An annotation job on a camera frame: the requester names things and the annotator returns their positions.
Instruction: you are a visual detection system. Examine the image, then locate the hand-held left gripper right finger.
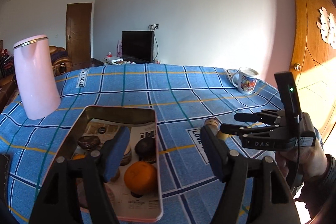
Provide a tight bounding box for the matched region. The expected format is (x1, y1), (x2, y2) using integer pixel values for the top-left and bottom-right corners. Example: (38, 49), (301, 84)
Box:
(200, 126), (301, 224)

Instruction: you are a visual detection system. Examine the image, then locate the brown leather sofa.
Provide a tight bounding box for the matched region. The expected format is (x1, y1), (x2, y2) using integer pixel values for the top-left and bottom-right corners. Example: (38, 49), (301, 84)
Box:
(0, 73), (17, 109)

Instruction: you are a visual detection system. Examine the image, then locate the white mug with colourful print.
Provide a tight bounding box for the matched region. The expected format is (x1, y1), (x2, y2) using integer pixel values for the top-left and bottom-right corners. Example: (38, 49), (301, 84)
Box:
(232, 67), (260, 95)

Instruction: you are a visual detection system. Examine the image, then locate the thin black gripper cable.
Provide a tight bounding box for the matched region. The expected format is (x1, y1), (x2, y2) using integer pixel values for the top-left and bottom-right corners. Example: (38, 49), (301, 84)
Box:
(295, 115), (302, 182)

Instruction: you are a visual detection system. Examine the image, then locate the person's right forearm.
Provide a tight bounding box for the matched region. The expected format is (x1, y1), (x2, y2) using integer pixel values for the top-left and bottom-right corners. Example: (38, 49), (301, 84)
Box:
(301, 154), (336, 222)

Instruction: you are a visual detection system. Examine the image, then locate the printed leaflet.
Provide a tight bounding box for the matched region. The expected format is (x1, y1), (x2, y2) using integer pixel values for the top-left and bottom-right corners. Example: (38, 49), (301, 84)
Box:
(84, 119), (159, 216)

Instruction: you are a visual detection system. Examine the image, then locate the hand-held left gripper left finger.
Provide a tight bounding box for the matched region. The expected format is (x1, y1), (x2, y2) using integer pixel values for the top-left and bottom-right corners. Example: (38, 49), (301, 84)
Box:
(29, 126), (131, 224)

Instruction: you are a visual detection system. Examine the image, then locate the light wooden door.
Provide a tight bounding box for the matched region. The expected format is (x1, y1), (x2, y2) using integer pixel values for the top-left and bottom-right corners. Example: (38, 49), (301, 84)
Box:
(289, 0), (336, 146)

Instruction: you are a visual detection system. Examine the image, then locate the white paper door decoration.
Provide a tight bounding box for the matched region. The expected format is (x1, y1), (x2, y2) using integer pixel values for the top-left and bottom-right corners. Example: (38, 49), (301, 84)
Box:
(316, 7), (336, 50)

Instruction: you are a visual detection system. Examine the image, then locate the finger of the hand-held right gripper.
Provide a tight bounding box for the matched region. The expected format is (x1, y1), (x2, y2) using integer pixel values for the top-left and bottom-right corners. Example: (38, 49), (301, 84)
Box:
(220, 122), (277, 138)
(234, 109), (286, 127)

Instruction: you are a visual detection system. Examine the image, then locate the person's right hand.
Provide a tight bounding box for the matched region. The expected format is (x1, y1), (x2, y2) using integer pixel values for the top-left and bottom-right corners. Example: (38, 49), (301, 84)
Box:
(277, 126), (329, 188)

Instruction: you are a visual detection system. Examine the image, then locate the dark chocolate muffin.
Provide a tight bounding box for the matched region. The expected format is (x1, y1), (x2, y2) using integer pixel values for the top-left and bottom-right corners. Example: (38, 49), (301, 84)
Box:
(135, 137), (157, 164)

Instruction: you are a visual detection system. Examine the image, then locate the black power cable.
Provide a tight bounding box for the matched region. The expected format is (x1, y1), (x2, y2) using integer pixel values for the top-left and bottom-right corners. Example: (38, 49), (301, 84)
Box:
(154, 28), (160, 63)

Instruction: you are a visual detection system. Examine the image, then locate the dark brown wooden door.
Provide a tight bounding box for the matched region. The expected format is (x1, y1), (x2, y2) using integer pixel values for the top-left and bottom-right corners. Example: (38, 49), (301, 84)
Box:
(66, 3), (93, 67)

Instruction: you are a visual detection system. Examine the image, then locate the blue plaid tablecloth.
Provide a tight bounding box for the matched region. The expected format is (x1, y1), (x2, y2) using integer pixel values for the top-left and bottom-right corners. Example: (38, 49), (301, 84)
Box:
(0, 64), (323, 224)

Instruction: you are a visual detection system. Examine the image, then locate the pink electric kettle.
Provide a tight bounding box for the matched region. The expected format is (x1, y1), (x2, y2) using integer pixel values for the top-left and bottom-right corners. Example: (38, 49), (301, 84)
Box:
(13, 35), (61, 120)

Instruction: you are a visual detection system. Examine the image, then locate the dark tv stand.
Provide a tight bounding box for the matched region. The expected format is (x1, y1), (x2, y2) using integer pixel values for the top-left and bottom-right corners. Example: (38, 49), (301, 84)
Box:
(91, 57), (158, 65)

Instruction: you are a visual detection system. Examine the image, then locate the black television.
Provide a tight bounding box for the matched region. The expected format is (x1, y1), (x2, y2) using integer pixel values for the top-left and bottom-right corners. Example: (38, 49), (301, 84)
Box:
(122, 30), (155, 63)

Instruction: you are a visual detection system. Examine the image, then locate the pink rectangular tin box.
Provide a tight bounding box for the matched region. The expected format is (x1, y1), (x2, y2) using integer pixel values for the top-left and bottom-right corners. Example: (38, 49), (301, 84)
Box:
(50, 106), (164, 222)

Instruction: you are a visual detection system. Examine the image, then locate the large orange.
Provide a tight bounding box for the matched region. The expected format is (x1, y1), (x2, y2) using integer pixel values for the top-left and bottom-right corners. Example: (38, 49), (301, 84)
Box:
(124, 161), (158, 194)

